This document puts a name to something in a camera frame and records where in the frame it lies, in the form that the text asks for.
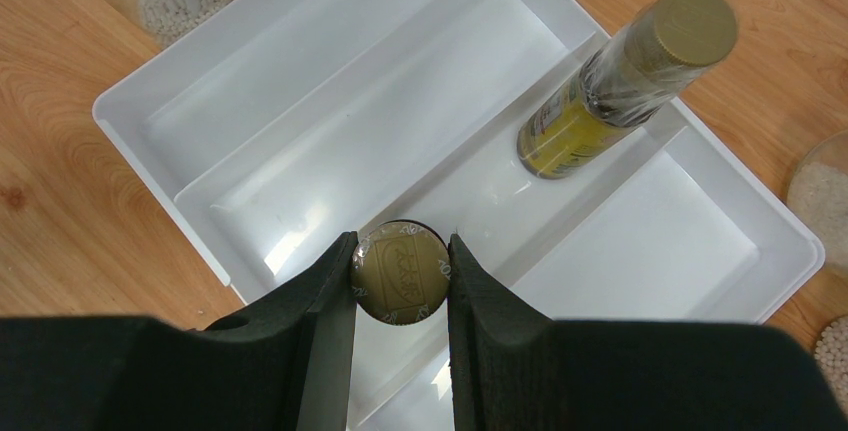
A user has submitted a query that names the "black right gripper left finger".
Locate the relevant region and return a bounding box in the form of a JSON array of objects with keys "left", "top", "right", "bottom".
[{"left": 1, "top": 232, "right": 358, "bottom": 430}]

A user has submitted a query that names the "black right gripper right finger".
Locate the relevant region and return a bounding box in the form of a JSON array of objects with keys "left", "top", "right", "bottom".
[{"left": 447, "top": 235, "right": 847, "bottom": 430}]

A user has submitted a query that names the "yellow label sauce bottle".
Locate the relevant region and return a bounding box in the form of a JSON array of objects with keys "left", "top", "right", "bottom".
[
  {"left": 516, "top": 0, "right": 738, "bottom": 180},
  {"left": 351, "top": 220, "right": 452, "bottom": 326}
]

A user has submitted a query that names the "glass jar with grains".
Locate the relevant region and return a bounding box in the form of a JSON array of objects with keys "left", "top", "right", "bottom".
[{"left": 786, "top": 130, "right": 847, "bottom": 276}]

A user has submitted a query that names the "white divided organizer tray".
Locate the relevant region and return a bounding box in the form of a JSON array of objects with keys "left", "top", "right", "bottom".
[{"left": 91, "top": 0, "right": 827, "bottom": 431}]

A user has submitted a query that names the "black lid bead jar right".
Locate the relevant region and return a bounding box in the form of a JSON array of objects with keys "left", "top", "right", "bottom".
[{"left": 813, "top": 316, "right": 848, "bottom": 414}]

